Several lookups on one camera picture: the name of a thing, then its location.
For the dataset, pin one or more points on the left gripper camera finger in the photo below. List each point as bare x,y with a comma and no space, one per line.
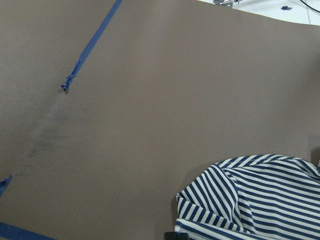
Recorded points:
175,236

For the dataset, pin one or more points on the navy white striped polo shirt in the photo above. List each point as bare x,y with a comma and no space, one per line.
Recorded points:
256,197

